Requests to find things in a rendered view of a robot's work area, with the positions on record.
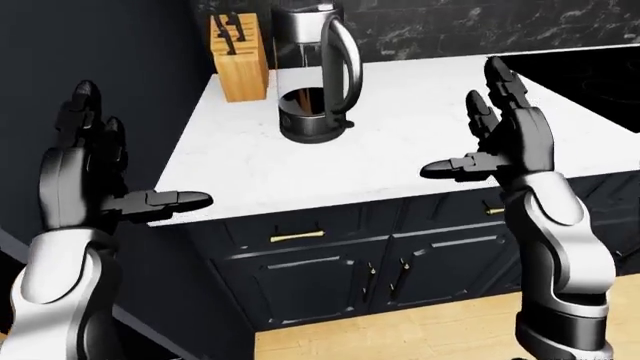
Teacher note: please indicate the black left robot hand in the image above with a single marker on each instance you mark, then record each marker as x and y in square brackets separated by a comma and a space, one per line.
[65, 180]

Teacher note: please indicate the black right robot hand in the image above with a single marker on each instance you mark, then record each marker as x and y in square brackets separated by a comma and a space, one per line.
[520, 142]

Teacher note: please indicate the glass and steel electric kettle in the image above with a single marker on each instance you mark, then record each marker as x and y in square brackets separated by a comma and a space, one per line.
[315, 75]

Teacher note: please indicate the black induction cooktop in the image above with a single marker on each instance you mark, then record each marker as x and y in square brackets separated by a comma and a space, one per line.
[580, 82]

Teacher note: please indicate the dark cabinet door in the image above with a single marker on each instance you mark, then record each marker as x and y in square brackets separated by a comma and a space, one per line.
[450, 262]
[295, 288]

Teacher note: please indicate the wooden knife block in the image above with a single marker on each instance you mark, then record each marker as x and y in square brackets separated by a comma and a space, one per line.
[239, 60]

